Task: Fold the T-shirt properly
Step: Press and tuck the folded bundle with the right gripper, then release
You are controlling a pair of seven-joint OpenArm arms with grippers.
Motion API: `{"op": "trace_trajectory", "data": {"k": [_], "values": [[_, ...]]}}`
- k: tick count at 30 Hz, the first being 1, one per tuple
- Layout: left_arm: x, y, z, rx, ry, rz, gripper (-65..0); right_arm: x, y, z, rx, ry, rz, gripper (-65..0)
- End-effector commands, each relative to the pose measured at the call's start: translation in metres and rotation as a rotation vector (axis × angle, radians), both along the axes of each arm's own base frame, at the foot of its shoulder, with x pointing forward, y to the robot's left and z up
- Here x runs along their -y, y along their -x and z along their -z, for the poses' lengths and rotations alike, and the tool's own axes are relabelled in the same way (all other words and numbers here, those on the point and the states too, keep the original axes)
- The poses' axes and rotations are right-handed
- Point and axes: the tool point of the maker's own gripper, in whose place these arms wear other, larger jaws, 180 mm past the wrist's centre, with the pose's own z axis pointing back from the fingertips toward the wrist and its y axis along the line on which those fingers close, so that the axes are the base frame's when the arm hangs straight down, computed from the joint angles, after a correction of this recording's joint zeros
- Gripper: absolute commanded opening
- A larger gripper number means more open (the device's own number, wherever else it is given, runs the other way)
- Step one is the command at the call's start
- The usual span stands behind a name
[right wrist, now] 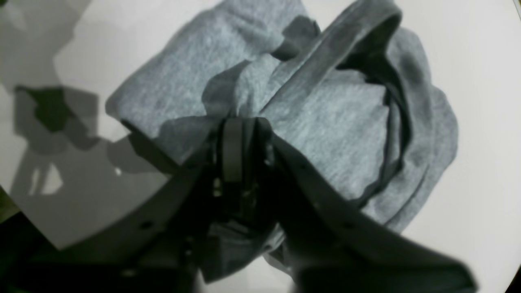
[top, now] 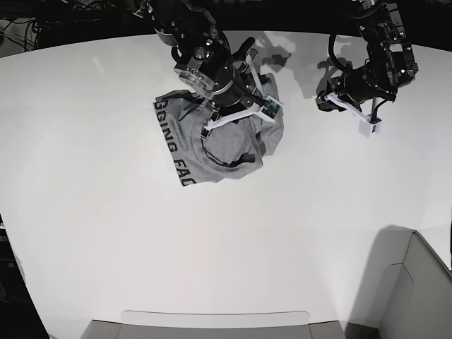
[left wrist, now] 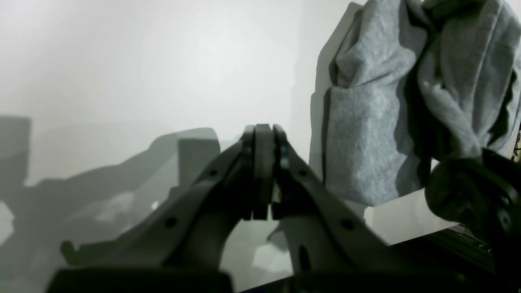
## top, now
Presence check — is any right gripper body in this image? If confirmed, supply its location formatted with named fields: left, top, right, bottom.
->
left=213, top=73, right=263, bottom=109

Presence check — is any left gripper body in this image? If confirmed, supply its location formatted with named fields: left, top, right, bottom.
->
left=328, top=73, right=374, bottom=106

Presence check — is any grey T-shirt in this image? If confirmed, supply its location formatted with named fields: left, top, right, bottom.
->
left=153, top=90, right=284, bottom=186

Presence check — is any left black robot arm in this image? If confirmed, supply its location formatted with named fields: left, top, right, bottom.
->
left=316, top=1, right=419, bottom=112

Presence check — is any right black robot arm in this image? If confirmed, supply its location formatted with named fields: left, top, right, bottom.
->
left=134, top=1, right=264, bottom=110

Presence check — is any grey bin right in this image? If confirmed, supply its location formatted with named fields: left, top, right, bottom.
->
left=376, top=230, right=452, bottom=339

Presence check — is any grey bin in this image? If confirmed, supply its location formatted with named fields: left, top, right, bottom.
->
left=81, top=310, right=345, bottom=338
left=376, top=230, right=452, bottom=339

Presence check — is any grey bin front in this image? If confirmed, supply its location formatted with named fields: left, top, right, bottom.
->
left=81, top=310, right=345, bottom=338

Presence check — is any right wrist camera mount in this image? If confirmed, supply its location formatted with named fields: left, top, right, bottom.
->
left=201, top=48, right=283, bottom=140

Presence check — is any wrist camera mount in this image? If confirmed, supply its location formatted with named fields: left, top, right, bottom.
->
left=324, top=92, right=381, bottom=137
left=201, top=48, right=283, bottom=140

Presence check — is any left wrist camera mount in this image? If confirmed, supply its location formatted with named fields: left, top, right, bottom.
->
left=324, top=92, right=381, bottom=137

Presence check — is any black cable bundle left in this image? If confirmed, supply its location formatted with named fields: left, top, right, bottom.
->
left=0, top=13, right=64, bottom=57

